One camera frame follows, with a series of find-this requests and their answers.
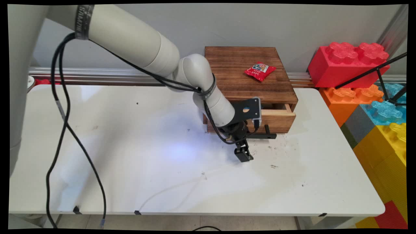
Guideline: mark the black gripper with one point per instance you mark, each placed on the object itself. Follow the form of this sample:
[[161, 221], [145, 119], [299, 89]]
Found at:
[[235, 131]]

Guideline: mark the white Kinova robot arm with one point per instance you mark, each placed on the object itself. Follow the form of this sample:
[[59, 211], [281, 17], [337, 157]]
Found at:
[[130, 35]]

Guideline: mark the red snack packet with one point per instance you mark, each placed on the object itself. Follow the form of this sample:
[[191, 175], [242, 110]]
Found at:
[[260, 71]]

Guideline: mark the brown wooden drawer cabinet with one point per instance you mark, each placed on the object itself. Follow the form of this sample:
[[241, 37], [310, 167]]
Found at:
[[234, 65]]

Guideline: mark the orange toy brick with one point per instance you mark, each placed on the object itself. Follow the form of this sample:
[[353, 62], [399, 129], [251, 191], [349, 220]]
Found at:
[[341, 104]]

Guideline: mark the grey toy brick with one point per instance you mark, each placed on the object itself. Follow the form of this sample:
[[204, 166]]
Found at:
[[357, 126]]

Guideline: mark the large red toy brick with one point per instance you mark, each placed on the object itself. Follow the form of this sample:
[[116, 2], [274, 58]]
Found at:
[[338, 68]]

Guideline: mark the large yellow toy brick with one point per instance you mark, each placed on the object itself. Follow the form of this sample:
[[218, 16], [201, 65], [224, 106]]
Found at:
[[383, 162]]

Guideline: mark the black tripod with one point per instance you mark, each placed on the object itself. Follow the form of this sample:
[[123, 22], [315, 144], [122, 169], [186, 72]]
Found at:
[[367, 73]]

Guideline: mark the blue toy brick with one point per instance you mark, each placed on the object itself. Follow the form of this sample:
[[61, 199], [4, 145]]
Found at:
[[385, 112]]

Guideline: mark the small red toy brick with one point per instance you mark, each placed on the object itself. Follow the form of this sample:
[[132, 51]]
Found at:
[[391, 217]]

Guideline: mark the slanted aluminium profile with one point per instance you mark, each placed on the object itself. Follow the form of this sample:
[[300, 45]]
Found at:
[[393, 29]]

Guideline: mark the red flat object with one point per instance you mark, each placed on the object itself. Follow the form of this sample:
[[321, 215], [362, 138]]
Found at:
[[47, 82]]

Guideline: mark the white plate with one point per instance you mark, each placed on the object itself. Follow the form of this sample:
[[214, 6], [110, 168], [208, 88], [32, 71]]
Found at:
[[31, 84]]

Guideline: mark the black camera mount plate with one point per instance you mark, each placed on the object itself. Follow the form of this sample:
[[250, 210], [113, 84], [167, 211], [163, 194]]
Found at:
[[242, 110]]

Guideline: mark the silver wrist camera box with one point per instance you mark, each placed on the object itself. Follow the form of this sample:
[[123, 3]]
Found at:
[[257, 110]]

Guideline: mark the horizontal aluminium rail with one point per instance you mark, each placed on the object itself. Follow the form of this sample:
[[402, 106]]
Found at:
[[97, 76]]

